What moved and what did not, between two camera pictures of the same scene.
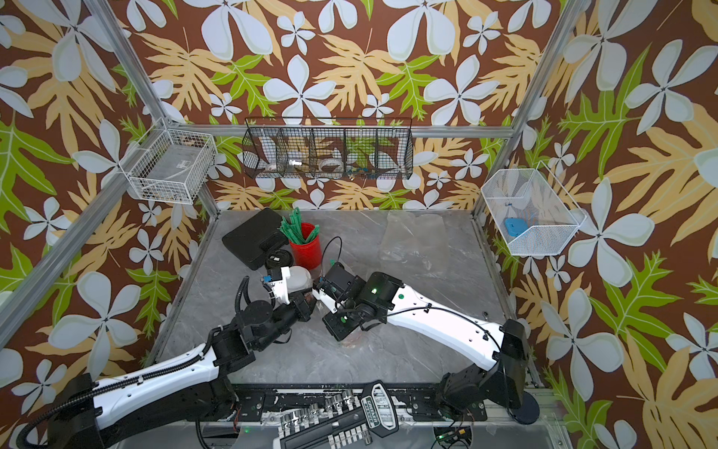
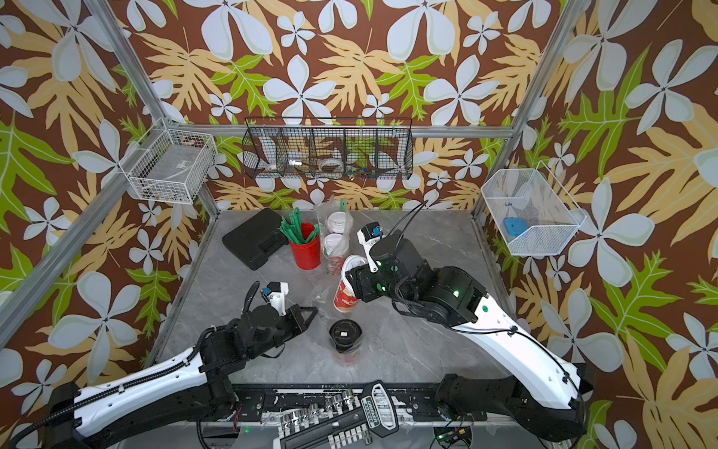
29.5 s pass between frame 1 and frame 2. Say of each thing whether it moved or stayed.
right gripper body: moved
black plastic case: stayed
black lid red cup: moved
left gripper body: stayed
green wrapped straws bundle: stayed
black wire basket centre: stayed
